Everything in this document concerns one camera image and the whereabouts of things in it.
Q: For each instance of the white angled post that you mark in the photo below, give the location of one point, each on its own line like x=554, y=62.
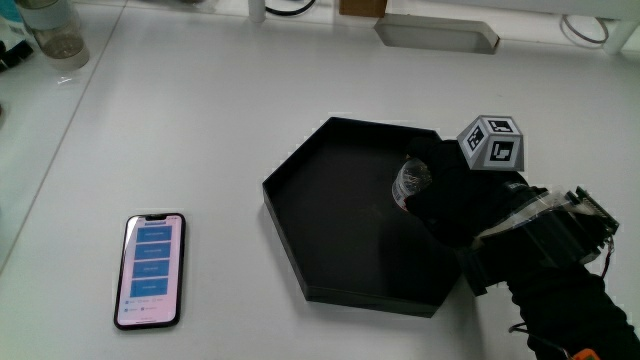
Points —
x=620, y=35

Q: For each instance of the brown cardboard box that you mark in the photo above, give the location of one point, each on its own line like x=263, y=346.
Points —
x=363, y=7

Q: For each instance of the orange connector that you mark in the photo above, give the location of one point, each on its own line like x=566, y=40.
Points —
x=584, y=355

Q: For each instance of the grey rectangular box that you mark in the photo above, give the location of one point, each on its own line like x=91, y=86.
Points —
x=435, y=34

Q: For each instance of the black clip object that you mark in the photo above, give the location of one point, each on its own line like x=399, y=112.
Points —
x=12, y=54

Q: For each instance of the black smartphone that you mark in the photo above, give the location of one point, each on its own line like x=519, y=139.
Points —
x=151, y=270

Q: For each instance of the person's right forearm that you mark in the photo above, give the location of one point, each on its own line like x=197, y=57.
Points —
x=560, y=300

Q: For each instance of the clear plastic bottle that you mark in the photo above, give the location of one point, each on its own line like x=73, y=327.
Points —
x=57, y=35

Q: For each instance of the person's right hand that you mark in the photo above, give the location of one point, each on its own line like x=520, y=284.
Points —
x=450, y=200

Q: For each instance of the black hexagonal plate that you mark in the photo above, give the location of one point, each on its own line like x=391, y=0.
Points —
x=345, y=225

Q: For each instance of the clear paper clip container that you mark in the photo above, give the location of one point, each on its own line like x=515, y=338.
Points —
x=411, y=181

